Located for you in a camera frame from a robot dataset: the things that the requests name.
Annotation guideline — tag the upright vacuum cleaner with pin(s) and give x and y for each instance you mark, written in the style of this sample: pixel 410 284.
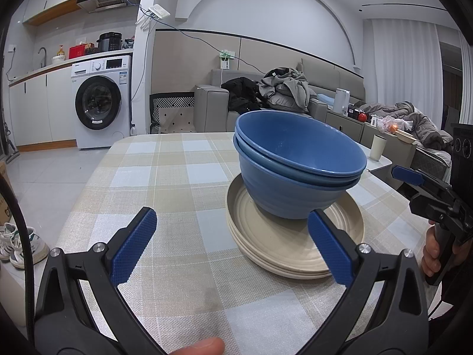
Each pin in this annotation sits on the upright vacuum cleaner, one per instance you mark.
pixel 11 148

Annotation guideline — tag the grey clothes pile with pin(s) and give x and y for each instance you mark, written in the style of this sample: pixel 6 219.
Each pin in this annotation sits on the grey clothes pile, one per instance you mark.
pixel 288 88

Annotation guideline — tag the white washing machine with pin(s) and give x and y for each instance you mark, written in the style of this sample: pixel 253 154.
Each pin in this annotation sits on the white washing machine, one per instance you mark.
pixel 99 111

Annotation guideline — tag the grey blanket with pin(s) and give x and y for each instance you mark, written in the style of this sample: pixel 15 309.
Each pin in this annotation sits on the grey blanket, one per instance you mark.
pixel 425 125

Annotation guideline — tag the white curtain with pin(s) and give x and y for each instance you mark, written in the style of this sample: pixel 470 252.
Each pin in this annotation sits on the white curtain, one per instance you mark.
pixel 406 63

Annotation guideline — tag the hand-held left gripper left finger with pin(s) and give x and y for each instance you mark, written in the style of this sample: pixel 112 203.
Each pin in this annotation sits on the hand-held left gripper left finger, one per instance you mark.
pixel 133 244

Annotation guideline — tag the person's right forearm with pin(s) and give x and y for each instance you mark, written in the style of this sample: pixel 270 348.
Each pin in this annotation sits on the person's right forearm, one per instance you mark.
pixel 454 303

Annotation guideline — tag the cream plate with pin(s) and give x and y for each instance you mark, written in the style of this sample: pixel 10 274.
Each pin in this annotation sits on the cream plate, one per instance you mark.
pixel 240 210
pixel 266 266
pixel 266 262

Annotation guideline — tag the beige takeout box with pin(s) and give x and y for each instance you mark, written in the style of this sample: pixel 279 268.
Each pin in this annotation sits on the beige takeout box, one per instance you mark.
pixel 406 138

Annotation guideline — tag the grey sofa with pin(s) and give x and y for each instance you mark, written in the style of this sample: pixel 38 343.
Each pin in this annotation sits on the grey sofa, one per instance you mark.
pixel 208 111

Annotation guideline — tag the person's right hand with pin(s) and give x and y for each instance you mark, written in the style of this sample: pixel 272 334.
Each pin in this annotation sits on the person's right hand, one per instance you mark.
pixel 429 257

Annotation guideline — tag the large blue ribbed bowl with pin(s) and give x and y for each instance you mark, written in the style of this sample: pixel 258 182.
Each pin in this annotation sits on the large blue ribbed bowl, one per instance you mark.
pixel 288 199

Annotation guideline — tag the black white patterned rug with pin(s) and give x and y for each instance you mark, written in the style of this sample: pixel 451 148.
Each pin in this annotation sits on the black white patterned rug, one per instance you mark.
pixel 173 112

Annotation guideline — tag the light blue pillow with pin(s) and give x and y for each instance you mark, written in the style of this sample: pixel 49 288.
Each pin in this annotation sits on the light blue pillow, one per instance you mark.
pixel 327 98

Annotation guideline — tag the red apple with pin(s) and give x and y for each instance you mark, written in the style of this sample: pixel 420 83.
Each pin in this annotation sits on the red apple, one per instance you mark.
pixel 363 117

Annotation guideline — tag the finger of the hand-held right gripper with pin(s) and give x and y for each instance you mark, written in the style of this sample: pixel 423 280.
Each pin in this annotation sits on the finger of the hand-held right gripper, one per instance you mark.
pixel 406 175
pixel 432 207

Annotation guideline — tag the plastic bag with oranges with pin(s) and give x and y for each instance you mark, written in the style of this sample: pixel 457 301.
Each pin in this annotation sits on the plastic bag with oranges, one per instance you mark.
pixel 391 124

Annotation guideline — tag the white kettle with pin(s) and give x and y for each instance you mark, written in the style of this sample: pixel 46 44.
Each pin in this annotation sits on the white kettle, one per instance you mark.
pixel 342 101

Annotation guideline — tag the white lower cabinets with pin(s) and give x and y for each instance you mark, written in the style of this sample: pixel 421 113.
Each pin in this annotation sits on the white lower cabinets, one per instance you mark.
pixel 40 111

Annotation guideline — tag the yellow bottle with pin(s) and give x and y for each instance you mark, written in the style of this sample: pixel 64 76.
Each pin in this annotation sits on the yellow bottle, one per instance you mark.
pixel 61 51

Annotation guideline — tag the white router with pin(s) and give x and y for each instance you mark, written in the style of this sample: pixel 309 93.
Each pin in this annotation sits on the white router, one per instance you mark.
pixel 159 12

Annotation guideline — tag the black jacket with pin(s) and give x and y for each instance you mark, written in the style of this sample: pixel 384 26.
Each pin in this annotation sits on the black jacket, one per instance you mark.
pixel 242 94

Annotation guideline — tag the red box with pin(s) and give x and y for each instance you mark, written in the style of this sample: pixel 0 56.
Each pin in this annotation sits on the red box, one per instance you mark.
pixel 77 51

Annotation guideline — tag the cream cup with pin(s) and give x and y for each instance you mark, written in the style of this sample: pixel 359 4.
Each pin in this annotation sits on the cream cup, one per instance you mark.
pixel 378 148

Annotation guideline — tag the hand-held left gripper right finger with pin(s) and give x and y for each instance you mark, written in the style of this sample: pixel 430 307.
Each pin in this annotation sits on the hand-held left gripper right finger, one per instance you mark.
pixel 330 246

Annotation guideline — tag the white sneaker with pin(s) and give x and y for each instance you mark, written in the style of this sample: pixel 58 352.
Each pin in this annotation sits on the white sneaker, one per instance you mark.
pixel 7 240
pixel 35 249

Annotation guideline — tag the person's left hand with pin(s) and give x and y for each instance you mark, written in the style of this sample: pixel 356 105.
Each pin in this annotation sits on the person's left hand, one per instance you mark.
pixel 199 347

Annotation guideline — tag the kitchen faucet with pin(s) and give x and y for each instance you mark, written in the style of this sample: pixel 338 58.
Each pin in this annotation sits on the kitchen faucet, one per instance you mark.
pixel 42 53

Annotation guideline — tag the cardboard box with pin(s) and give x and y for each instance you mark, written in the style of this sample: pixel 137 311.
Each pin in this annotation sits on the cardboard box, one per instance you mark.
pixel 4 199

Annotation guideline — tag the black rice cooker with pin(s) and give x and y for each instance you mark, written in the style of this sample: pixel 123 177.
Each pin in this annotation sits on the black rice cooker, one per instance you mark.
pixel 109 41

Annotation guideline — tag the grey side cabinet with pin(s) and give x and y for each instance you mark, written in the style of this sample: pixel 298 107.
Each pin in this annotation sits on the grey side cabinet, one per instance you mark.
pixel 343 125

